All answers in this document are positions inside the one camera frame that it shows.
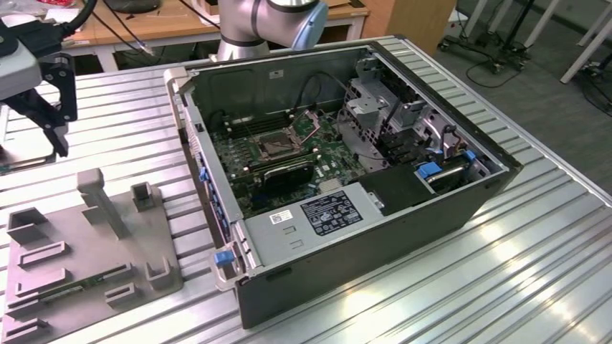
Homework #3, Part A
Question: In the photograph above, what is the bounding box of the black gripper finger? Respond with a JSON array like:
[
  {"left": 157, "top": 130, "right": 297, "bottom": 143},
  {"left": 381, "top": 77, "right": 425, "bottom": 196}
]
[{"left": 23, "top": 52, "right": 79, "bottom": 158}]

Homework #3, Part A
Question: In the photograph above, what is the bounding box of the silver CPU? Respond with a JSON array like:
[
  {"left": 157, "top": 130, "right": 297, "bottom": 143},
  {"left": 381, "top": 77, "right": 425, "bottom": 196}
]
[{"left": 0, "top": 145, "right": 55, "bottom": 176}]

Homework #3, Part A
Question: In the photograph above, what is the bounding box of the CPU socket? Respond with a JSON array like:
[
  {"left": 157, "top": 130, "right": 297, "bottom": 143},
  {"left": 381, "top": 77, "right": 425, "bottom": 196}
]
[{"left": 255, "top": 130, "right": 308, "bottom": 159}]

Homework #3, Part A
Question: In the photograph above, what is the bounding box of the white cardboard box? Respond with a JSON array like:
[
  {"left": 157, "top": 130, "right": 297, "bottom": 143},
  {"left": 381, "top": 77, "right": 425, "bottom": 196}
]
[{"left": 45, "top": 9, "right": 80, "bottom": 23}]

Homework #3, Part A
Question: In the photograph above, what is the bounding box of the wooden desk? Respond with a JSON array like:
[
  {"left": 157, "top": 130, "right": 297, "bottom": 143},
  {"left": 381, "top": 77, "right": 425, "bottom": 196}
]
[{"left": 61, "top": 0, "right": 372, "bottom": 71}]

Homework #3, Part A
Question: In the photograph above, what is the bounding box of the grey parts rack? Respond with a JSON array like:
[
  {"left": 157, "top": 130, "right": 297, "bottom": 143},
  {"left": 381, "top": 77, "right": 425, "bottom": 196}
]
[{"left": 1, "top": 167, "right": 185, "bottom": 341}]

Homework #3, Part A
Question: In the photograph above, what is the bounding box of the metal socket cover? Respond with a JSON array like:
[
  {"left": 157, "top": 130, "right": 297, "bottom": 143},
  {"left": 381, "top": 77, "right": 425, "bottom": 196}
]
[{"left": 289, "top": 110, "right": 323, "bottom": 141}]

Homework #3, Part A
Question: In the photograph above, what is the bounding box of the black graphics card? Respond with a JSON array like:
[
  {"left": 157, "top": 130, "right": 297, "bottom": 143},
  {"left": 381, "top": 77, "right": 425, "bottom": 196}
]
[{"left": 251, "top": 161, "right": 316, "bottom": 212}]

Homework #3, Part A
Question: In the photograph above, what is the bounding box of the thin metal locking lever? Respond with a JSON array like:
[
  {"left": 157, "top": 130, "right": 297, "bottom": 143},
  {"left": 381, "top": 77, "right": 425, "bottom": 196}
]
[{"left": 303, "top": 120, "right": 323, "bottom": 146}]

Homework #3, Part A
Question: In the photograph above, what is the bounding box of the green RAM stick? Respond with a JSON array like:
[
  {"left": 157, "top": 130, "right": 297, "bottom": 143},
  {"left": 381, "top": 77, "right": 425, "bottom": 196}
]
[{"left": 40, "top": 274, "right": 105, "bottom": 302}]

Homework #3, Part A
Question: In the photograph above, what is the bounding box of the green motherboard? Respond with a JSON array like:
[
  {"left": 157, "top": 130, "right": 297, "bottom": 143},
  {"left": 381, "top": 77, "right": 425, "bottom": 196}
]
[{"left": 209, "top": 109, "right": 384, "bottom": 216}]

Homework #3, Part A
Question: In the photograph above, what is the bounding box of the grey power supply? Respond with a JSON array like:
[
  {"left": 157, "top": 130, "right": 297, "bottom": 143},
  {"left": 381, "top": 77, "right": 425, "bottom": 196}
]
[{"left": 236, "top": 181, "right": 387, "bottom": 275}]

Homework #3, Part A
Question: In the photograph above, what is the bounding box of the grey metal drive cage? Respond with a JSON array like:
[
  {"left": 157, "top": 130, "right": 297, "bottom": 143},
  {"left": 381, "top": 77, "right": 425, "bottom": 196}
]
[{"left": 343, "top": 55, "right": 401, "bottom": 144}]

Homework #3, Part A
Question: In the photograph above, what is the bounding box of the wooden cabinet panel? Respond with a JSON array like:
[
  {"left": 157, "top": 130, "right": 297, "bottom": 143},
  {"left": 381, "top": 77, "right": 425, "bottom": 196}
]
[{"left": 387, "top": 0, "right": 455, "bottom": 57}]

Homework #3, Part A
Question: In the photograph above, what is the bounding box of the black open PC case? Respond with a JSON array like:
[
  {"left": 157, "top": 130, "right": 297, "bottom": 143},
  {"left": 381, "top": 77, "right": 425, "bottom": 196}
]
[{"left": 161, "top": 34, "right": 525, "bottom": 330}]

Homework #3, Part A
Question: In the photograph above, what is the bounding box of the black rolling stand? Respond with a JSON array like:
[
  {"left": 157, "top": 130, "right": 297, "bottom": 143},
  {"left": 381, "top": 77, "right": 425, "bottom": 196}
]
[{"left": 439, "top": 0, "right": 535, "bottom": 75}]

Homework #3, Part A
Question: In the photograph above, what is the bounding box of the white table leg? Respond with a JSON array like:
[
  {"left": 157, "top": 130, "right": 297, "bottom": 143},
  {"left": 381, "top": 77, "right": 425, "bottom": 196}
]
[
  {"left": 524, "top": 0, "right": 560, "bottom": 47},
  {"left": 559, "top": 0, "right": 612, "bottom": 85}
]

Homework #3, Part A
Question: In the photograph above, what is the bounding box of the grey wrist camera housing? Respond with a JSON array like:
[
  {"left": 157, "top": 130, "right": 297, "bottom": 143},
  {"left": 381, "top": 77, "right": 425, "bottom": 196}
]
[{"left": 0, "top": 45, "right": 45, "bottom": 105}]

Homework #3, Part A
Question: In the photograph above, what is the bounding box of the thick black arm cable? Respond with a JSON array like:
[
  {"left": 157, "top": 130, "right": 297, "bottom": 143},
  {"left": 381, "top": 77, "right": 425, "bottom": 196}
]
[{"left": 0, "top": 0, "right": 100, "bottom": 59}]

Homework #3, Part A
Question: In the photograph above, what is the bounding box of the black looped cable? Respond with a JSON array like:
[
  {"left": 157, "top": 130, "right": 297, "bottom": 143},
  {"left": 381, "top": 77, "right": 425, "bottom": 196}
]
[{"left": 292, "top": 72, "right": 347, "bottom": 113}]

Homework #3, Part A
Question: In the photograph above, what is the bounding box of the blue disk carrier handle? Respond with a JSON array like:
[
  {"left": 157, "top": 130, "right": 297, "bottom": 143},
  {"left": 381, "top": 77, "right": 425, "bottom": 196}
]
[{"left": 415, "top": 163, "right": 441, "bottom": 184}]

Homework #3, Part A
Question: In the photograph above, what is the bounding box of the black wire bundle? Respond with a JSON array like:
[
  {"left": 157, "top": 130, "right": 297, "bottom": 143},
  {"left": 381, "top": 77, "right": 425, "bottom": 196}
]
[{"left": 441, "top": 123, "right": 472, "bottom": 161}]

